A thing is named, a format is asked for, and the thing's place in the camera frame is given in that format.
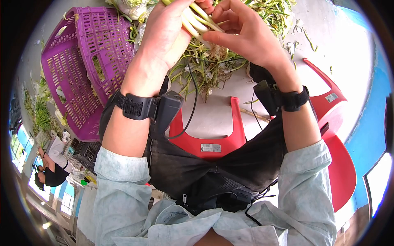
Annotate person's right hand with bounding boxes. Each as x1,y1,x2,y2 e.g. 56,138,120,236
202,0,305,93

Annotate person's left hand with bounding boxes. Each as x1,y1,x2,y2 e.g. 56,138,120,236
120,0,215,99

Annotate person's left fingers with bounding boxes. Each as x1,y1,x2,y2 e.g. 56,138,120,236
185,0,215,15

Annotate person's right thumb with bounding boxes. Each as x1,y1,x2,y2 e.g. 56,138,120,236
202,30,245,48

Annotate person's right index finger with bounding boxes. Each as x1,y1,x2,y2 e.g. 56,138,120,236
212,0,247,23

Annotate person's right fingers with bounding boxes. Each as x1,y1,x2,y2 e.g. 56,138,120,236
217,20,242,35

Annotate bunch of spring onions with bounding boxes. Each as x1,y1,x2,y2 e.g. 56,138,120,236
161,0,230,59

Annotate pile of spring onion trimmings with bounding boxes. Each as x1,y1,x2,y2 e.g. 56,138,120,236
168,0,297,103

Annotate clear bag of greens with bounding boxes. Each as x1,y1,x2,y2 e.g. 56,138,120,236
106,0,156,20

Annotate green leaf scrap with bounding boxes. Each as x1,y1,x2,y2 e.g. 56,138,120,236
303,28,318,52

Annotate wooden stick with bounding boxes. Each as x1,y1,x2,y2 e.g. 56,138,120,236
239,108,272,123

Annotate black wrist band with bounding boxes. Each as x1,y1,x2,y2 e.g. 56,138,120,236
115,90,185,136
253,79,310,116

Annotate purple plastic basket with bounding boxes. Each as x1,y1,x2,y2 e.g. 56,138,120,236
41,7,107,142
76,8,136,106

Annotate red plastic stool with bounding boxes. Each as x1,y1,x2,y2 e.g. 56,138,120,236
169,97,247,160

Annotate red plastic chair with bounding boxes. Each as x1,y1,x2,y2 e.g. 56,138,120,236
303,58,357,213

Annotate black plastic crate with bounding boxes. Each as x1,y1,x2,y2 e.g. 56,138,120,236
71,139,103,173

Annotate heap of green vegetables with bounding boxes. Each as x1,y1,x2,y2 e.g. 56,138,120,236
23,77,69,137

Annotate person's body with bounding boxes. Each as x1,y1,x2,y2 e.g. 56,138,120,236
92,175,338,246

